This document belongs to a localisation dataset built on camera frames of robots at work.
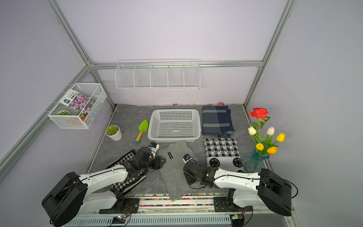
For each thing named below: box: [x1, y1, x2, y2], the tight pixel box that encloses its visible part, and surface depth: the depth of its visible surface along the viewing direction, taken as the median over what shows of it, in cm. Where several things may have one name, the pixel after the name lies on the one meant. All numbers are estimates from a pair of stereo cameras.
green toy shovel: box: [134, 119, 149, 144], surface depth 108 cm
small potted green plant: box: [104, 124, 123, 142], surface depth 96 cm
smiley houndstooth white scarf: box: [203, 137, 245, 173], surface depth 90 cm
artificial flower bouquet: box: [248, 107, 286, 156], surface depth 69 cm
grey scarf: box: [156, 140, 194, 201], surface depth 84 cm
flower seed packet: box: [59, 88, 96, 115], surface depth 76 cm
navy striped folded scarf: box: [201, 105, 235, 139], surface depth 111 cm
